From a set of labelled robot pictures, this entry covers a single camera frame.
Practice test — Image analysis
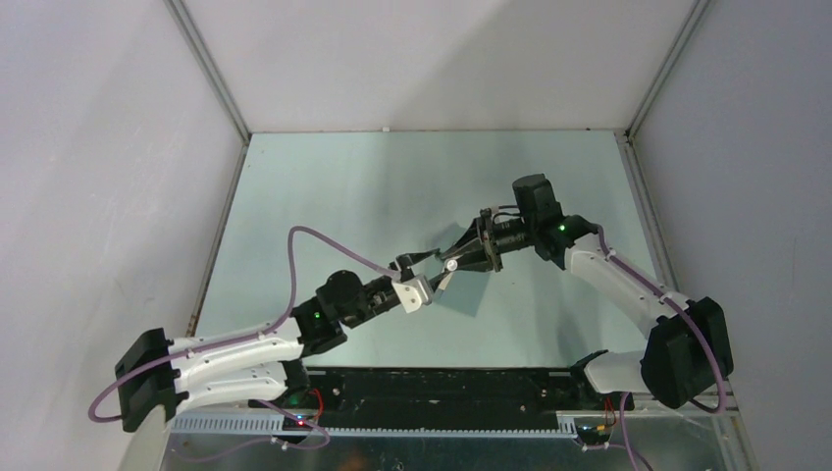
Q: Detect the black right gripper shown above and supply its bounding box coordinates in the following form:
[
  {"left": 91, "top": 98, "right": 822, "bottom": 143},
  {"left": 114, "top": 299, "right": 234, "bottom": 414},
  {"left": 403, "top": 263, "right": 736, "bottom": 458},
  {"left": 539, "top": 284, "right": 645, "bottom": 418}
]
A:
[{"left": 441, "top": 213, "right": 537, "bottom": 274}]

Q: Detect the aluminium frame rail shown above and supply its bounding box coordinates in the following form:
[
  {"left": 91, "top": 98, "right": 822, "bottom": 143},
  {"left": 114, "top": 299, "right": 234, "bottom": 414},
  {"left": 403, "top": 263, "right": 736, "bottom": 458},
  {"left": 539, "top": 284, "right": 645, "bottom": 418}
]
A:
[{"left": 150, "top": 367, "right": 740, "bottom": 438}]

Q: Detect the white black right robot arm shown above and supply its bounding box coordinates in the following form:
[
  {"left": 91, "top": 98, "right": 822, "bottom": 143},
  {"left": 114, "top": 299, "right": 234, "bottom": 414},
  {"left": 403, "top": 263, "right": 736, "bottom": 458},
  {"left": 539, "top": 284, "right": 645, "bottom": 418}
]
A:
[{"left": 439, "top": 174, "right": 734, "bottom": 414}]

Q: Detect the controller board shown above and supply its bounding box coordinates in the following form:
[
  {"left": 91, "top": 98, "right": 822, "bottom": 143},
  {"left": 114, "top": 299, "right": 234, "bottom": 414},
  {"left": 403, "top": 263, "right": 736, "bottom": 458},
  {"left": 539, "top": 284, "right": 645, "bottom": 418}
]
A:
[
  {"left": 576, "top": 424, "right": 616, "bottom": 446},
  {"left": 282, "top": 414, "right": 318, "bottom": 433}
]

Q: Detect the right controller board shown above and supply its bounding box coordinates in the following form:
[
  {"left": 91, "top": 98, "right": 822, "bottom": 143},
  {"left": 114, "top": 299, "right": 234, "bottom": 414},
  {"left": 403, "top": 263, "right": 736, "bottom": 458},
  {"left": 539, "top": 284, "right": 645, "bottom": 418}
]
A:
[{"left": 576, "top": 424, "right": 616, "bottom": 446}]

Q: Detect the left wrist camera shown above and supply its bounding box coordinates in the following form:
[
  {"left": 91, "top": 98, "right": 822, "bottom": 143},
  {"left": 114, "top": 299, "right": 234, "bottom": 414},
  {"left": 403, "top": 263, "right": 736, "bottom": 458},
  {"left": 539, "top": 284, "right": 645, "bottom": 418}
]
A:
[{"left": 391, "top": 274, "right": 434, "bottom": 313}]

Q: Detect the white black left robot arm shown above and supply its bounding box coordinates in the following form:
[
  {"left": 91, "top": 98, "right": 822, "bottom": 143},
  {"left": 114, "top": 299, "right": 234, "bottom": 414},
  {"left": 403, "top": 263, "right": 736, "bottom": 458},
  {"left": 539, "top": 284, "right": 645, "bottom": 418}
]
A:
[{"left": 115, "top": 253, "right": 451, "bottom": 433}]

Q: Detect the left controller board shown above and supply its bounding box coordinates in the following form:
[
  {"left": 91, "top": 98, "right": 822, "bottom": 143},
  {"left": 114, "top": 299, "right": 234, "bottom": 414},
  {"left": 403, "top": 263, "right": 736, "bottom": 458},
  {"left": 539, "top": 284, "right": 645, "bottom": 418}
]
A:
[{"left": 282, "top": 414, "right": 318, "bottom": 433}]

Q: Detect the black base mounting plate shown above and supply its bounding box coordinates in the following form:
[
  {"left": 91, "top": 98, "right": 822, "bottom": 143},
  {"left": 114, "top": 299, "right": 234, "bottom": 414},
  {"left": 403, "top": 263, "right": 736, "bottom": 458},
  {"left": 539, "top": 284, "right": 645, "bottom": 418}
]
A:
[{"left": 273, "top": 366, "right": 634, "bottom": 432}]

